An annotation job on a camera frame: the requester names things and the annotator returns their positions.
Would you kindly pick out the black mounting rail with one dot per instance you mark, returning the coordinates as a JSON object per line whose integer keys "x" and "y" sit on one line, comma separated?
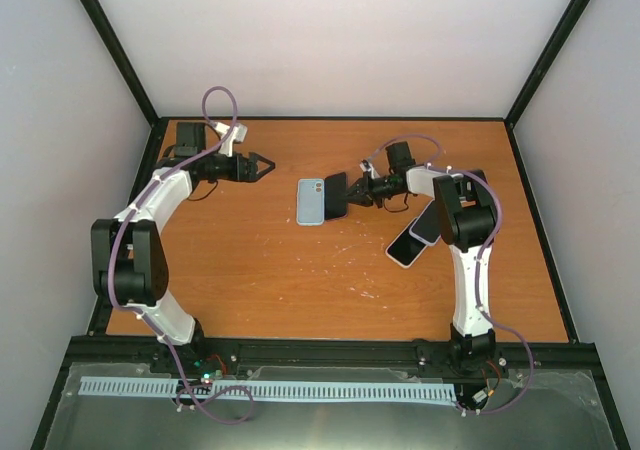
{"x": 418, "y": 358}

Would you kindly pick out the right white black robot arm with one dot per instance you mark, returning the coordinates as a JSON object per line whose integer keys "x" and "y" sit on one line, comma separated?
{"x": 469, "y": 217}

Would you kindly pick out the light blue cable duct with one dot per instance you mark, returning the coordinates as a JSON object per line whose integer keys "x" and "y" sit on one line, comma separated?
{"x": 279, "y": 391}

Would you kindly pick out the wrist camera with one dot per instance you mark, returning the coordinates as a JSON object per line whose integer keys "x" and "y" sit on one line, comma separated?
{"x": 368, "y": 169}
{"x": 229, "y": 136}

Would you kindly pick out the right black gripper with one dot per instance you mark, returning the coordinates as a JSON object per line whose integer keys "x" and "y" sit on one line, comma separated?
{"x": 363, "y": 190}

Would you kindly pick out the light blue phone case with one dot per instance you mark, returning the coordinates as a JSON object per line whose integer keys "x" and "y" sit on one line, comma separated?
{"x": 310, "y": 204}

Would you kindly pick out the phone in white case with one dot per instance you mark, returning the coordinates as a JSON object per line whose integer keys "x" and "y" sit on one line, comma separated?
{"x": 405, "y": 249}

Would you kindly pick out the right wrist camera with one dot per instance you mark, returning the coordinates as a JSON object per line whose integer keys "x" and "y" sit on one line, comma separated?
{"x": 368, "y": 169}

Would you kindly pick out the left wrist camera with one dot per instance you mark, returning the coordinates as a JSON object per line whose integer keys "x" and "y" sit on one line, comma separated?
{"x": 229, "y": 136}

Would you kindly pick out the purple phone black screen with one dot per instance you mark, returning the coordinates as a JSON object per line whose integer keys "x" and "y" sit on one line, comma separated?
{"x": 335, "y": 204}

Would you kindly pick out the phone in lilac case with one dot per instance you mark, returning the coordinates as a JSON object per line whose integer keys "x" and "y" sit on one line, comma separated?
{"x": 425, "y": 228}

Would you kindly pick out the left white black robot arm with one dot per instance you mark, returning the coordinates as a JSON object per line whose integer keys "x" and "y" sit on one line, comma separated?
{"x": 129, "y": 265}

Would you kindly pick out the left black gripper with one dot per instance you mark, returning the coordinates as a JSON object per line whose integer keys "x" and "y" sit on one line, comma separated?
{"x": 249, "y": 167}

